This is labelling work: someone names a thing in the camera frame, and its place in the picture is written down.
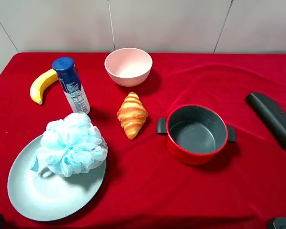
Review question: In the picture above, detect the black curved case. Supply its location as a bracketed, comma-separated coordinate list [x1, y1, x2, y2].
[245, 92, 286, 149]

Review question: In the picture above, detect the light blue bath loofah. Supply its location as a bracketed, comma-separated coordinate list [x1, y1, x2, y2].
[31, 113, 108, 177]

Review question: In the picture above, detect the croissant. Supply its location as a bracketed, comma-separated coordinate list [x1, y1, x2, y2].
[117, 92, 148, 140]

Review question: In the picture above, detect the grey round plate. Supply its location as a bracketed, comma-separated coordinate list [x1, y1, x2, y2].
[7, 136, 107, 221]

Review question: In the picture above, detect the yellow banana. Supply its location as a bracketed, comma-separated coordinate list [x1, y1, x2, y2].
[30, 69, 58, 105]

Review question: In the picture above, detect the blue white yogurt bottle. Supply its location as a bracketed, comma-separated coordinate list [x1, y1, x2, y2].
[52, 57, 90, 114]

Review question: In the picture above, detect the red pot with black handles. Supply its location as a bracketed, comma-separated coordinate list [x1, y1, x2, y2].
[156, 104, 236, 166]

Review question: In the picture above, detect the black base corner right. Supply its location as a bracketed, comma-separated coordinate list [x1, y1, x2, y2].
[266, 217, 286, 229]

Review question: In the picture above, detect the red velvet tablecloth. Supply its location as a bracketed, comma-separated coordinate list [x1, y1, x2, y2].
[0, 52, 286, 229]

